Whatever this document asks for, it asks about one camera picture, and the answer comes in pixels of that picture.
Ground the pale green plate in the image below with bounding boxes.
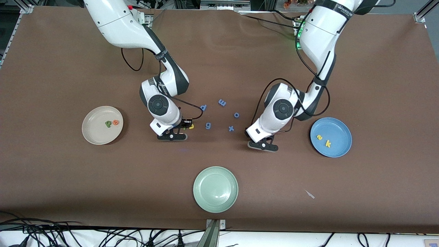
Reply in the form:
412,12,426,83
193,166,239,213

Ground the beige brown plate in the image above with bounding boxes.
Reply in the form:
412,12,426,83
82,106,124,145

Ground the grey electronics box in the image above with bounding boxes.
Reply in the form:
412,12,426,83
200,0,251,11

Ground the blue plate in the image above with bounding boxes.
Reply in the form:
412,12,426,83
310,117,353,158

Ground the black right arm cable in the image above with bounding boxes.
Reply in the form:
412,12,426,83
121,47,203,120

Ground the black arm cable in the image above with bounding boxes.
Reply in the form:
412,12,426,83
253,21,331,127
121,47,203,120

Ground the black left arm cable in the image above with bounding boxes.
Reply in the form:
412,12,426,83
253,21,331,127

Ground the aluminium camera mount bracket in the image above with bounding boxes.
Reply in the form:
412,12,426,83
206,219,226,247

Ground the black base power cable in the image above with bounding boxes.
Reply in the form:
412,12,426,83
244,14,299,31

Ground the black cable tangle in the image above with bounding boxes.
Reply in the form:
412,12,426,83
0,211,206,247

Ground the aluminium frame rail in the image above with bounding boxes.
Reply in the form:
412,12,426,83
0,4,34,69
413,0,439,23

